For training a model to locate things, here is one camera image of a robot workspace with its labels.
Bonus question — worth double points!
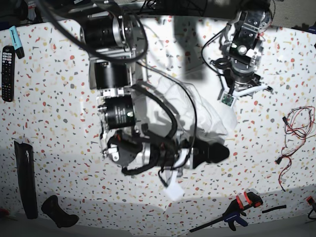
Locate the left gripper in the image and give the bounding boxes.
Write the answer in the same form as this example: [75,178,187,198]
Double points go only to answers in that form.
[218,61,273,100]

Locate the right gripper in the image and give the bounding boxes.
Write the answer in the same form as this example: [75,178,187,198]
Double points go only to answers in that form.
[142,140,230,170]

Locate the white T-shirt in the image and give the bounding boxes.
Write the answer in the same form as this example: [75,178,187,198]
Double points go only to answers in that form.
[133,72,237,153]

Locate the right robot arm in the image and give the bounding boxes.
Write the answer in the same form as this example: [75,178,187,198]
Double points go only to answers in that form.
[37,0,230,176]

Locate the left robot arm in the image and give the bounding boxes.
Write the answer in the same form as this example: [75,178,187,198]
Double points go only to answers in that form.
[203,0,274,107]

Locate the black and orange bar clamp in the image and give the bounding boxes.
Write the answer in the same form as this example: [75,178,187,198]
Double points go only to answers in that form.
[189,192,263,233]

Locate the short black rod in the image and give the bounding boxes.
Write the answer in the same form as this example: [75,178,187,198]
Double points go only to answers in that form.
[262,205,287,214]

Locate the orange clamp at table edge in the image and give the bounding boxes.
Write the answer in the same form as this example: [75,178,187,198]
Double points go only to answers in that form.
[306,196,316,221]

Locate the black game controller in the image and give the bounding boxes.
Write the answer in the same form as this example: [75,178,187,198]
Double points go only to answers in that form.
[41,195,79,228]

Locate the long black cylindrical case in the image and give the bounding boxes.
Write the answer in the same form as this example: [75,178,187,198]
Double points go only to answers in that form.
[14,141,38,219]

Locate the light blue box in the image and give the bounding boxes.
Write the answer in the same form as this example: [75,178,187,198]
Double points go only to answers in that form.
[9,26,25,59]

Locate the black TV remote control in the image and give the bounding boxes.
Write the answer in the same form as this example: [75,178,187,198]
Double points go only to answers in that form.
[0,45,15,102]

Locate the red and black wire bundle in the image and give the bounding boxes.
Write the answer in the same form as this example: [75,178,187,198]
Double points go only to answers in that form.
[275,106,316,193]

